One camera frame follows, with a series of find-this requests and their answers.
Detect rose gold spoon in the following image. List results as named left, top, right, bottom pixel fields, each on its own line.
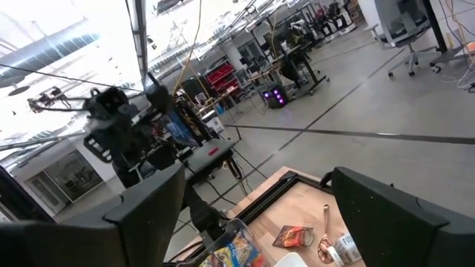
left=317, top=203, right=335, bottom=265

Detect clear plastic bin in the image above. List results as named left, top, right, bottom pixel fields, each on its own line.
left=177, top=217, right=269, bottom=267

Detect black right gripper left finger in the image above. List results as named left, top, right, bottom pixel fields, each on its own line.
left=0, top=162, right=186, bottom=267

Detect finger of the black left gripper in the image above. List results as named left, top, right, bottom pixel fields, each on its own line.
left=82, top=133, right=113, bottom=165
left=145, top=82, right=172, bottom=114

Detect white cap spice jar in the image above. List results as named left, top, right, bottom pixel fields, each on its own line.
left=327, top=232, right=363, bottom=267

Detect orange brown foil sachet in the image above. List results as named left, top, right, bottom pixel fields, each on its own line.
left=272, top=224, right=315, bottom=249

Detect dark grey side desk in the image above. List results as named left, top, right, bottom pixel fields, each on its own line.
left=181, top=138, right=244, bottom=185

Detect black overhead rig camera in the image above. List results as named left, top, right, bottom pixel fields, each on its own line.
left=27, top=85, right=90, bottom=114

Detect red shelf bins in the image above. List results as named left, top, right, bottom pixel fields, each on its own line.
left=205, top=62, right=239, bottom=94

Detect monitor screen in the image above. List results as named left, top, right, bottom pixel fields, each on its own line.
left=163, top=109, right=203, bottom=149

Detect black cable loop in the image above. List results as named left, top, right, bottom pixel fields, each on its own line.
left=319, top=169, right=334, bottom=188

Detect white plastic bin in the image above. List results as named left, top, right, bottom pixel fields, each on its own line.
left=273, top=251, right=309, bottom=267

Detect blue ramen packet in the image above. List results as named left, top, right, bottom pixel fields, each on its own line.
left=200, top=231, right=266, bottom=267

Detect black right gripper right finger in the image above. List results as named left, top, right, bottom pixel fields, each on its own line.
left=330, top=166, right=475, bottom=267

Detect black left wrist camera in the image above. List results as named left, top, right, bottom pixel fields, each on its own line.
left=90, top=86, right=130, bottom=116

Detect computer with purple lights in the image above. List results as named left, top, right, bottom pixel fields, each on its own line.
left=261, top=85, right=289, bottom=111

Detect white storage box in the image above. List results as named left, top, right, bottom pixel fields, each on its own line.
left=202, top=111, right=226, bottom=134

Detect yellow hanging cable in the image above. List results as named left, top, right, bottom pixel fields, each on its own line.
left=171, top=0, right=204, bottom=98

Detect black workbench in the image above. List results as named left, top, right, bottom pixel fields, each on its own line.
left=247, top=22, right=331, bottom=98

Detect black desk leg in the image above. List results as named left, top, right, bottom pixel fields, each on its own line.
left=422, top=0, right=471, bottom=67

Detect grey office chair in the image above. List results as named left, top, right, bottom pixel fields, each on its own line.
left=373, top=0, right=443, bottom=79

